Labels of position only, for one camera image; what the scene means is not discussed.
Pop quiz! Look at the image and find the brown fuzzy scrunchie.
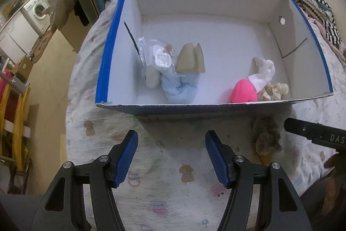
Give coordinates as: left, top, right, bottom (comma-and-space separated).
250, 115, 282, 156

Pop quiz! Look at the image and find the beige scrunchie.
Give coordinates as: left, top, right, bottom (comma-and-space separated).
258, 83, 289, 101

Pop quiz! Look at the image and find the white scrunchie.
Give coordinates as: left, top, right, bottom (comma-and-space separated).
248, 57, 276, 93

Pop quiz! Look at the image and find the pink plush toy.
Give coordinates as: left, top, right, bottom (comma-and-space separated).
230, 79, 258, 103

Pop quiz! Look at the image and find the brown cardboard piece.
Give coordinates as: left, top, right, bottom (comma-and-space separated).
175, 43, 206, 73

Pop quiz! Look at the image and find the blue white cardboard box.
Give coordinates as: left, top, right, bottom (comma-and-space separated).
95, 0, 333, 115

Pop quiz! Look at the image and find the clear plastic packet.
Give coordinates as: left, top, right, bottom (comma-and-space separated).
137, 37, 176, 89

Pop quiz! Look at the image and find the light blue fluffy sock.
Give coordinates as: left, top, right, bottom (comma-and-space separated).
161, 71, 200, 104

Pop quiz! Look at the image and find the person's right hand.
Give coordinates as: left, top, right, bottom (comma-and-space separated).
322, 152, 345, 216

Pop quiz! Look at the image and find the white patterned bed quilt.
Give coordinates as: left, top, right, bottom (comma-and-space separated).
66, 0, 345, 230

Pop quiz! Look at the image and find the black white striped cloth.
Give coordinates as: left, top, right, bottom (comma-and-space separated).
295, 0, 344, 50

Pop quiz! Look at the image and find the small cardboard box on floor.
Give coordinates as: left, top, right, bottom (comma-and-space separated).
12, 56, 34, 83

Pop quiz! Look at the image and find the brown floor mat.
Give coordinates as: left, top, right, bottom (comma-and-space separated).
30, 30, 53, 63

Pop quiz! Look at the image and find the white kitchen cabinet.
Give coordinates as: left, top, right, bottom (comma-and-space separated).
1, 11, 39, 64

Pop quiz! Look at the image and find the white washing machine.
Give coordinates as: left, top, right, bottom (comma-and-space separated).
21, 0, 50, 36

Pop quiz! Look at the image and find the yellow wooden ladder frame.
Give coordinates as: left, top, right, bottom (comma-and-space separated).
1, 84, 31, 171

